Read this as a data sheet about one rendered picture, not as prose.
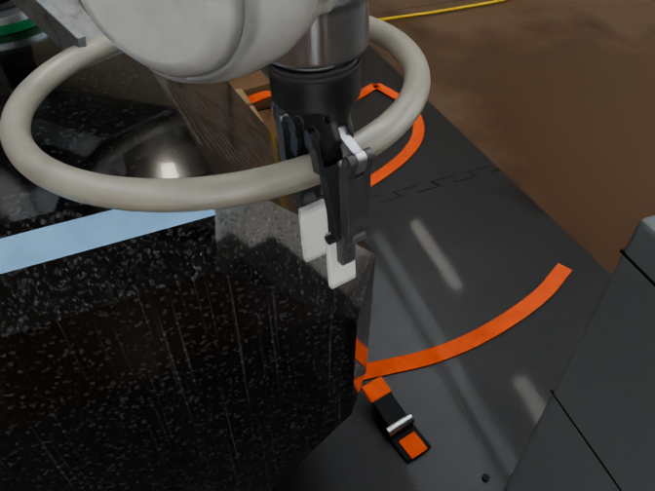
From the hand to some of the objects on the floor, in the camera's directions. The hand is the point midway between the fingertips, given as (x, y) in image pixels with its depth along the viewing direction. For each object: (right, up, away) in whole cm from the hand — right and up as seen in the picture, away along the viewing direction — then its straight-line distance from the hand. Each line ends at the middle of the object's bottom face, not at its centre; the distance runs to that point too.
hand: (327, 245), depth 59 cm
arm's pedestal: (+64, -62, +59) cm, 107 cm away
